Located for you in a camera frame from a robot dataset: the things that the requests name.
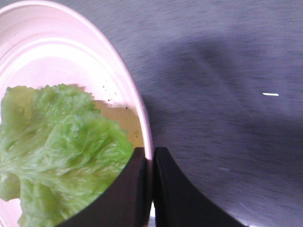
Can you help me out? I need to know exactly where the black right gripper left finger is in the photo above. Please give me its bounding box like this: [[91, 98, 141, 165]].
[[58, 148, 152, 227]]

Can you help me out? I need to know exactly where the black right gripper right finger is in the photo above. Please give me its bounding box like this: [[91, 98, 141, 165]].
[[152, 147, 243, 227]]

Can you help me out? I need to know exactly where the green lettuce leaf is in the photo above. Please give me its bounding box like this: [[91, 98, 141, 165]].
[[0, 84, 133, 227]]

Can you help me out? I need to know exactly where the pink round plate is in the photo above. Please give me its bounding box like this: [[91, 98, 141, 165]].
[[0, 0, 154, 227]]

